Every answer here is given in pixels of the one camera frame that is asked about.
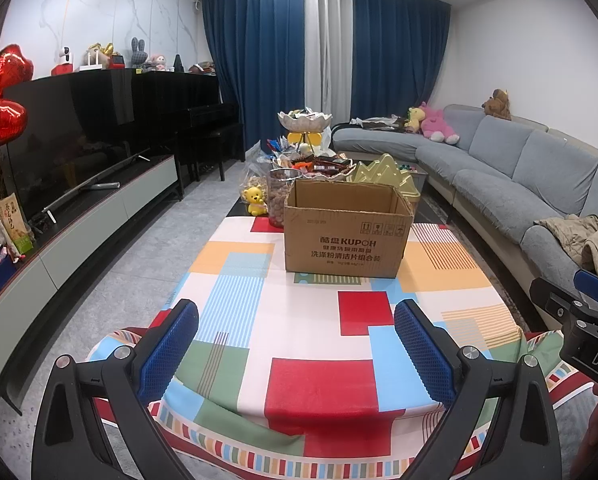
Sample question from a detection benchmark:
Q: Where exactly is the red white robot toy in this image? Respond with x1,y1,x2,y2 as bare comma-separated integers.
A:
51,46,74,77

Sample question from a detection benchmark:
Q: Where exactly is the white two-tier snack stand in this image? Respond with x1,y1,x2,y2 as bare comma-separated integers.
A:
277,109,360,181

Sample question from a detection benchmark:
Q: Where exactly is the crumpled white bag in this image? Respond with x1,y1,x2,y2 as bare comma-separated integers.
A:
350,115,411,132

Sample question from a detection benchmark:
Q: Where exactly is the brown cardboard box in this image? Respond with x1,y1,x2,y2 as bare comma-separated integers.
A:
283,178,414,279

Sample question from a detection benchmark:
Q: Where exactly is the brown teddy bear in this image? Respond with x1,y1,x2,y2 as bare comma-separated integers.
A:
482,89,512,121

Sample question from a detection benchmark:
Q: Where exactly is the yellow lion toy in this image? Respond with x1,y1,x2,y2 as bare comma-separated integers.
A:
241,186,268,217

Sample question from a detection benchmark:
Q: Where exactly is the yellow green plush toy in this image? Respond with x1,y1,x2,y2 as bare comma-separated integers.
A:
405,106,427,133

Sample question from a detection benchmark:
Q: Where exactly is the beige jacket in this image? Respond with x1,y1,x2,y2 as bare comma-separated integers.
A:
534,214,598,288

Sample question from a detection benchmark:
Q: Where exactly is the clear bag of nuts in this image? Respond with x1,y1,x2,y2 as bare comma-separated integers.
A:
239,157,272,196

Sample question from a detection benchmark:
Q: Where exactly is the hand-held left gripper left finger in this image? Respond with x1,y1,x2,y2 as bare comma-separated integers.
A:
31,299,200,480

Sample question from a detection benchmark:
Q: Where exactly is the white sheer curtain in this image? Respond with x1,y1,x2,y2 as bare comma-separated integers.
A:
304,0,355,128

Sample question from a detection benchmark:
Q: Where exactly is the tan food bag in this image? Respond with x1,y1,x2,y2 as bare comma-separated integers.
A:
0,193,34,257

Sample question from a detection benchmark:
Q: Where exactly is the gold white ornament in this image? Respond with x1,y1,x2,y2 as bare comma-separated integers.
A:
79,42,114,72

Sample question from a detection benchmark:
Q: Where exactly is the black piano bench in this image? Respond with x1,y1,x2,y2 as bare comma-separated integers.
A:
176,121,246,183

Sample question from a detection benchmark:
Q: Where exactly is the yellow white bag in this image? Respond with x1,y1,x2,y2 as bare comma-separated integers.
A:
289,129,332,155

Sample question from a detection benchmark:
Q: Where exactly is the clear jar of brown nuts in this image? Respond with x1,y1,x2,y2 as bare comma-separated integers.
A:
268,169,305,231

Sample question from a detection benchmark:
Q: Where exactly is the red foil balloon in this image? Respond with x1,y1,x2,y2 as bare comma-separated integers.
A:
0,101,28,148
0,44,34,103

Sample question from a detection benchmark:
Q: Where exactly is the black television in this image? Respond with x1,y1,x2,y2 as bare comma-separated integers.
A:
0,71,180,221

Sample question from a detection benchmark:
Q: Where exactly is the black upright piano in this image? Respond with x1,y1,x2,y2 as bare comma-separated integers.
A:
129,70,245,183

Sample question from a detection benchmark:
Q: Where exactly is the grey sectional sofa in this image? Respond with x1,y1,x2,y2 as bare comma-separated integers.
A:
331,104,598,321

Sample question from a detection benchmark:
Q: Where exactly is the pink plush toy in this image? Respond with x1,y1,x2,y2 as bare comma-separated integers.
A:
419,101,460,143

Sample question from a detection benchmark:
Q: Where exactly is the blue curtain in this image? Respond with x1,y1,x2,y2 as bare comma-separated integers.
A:
351,0,452,123
201,0,307,153

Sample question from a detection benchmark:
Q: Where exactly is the grey television cabinet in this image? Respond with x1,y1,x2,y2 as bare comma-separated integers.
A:
0,152,185,403

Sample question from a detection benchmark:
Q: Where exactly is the grey bunny plush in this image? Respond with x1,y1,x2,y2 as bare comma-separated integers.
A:
130,36,148,68

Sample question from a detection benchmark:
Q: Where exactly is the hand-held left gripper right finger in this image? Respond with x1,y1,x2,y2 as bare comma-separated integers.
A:
394,299,562,480

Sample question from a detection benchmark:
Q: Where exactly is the gold lid candy container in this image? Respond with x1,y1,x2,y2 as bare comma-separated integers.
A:
346,152,421,223

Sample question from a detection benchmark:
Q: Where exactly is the colourful checked tablecloth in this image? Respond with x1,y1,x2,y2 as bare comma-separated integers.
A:
86,212,597,466

